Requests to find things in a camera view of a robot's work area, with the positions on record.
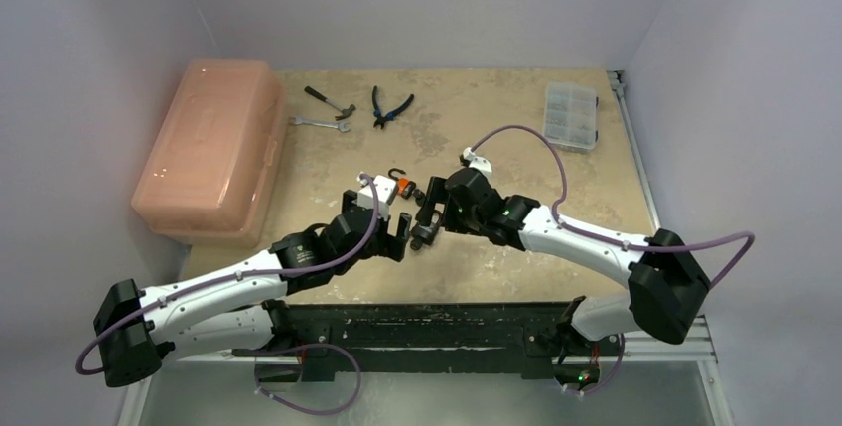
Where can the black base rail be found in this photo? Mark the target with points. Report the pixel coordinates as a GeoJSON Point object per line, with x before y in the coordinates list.
{"type": "Point", "coordinates": [523, 338]}

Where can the small black-handled hammer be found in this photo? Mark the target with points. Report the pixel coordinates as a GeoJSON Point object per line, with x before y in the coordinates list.
{"type": "Point", "coordinates": [344, 112]}

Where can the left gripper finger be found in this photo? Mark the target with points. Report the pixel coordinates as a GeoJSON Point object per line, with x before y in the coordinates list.
{"type": "Point", "coordinates": [349, 202]}
{"type": "Point", "coordinates": [402, 236]}

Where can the orange black Opel padlock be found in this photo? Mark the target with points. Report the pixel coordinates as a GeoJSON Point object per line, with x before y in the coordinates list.
{"type": "Point", "coordinates": [405, 186]}

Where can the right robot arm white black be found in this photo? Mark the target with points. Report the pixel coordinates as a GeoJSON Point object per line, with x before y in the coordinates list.
{"type": "Point", "coordinates": [664, 286]}

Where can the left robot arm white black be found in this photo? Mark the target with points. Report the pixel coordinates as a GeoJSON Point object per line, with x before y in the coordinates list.
{"type": "Point", "coordinates": [138, 330]}

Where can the silver open-end wrench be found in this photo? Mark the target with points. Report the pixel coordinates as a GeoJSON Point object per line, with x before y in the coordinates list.
{"type": "Point", "coordinates": [341, 126]}

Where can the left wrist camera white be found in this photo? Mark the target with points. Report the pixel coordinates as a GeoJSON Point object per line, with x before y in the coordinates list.
{"type": "Point", "coordinates": [376, 193]}

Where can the clear plastic screw organizer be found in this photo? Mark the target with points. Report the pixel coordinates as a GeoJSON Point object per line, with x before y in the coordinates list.
{"type": "Point", "coordinates": [570, 119]}

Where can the pink plastic toolbox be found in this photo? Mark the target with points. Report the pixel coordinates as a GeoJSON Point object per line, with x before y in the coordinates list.
{"type": "Point", "coordinates": [210, 175]}

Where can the black-head key pair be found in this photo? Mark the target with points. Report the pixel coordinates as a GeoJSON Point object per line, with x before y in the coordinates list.
{"type": "Point", "coordinates": [419, 197]}

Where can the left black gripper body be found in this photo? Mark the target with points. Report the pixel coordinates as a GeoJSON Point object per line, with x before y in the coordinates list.
{"type": "Point", "coordinates": [383, 243]}

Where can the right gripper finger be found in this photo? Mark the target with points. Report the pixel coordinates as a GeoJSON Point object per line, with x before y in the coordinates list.
{"type": "Point", "coordinates": [433, 196]}
{"type": "Point", "coordinates": [424, 233]}

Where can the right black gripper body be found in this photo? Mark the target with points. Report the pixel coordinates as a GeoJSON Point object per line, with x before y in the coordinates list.
{"type": "Point", "coordinates": [432, 199]}

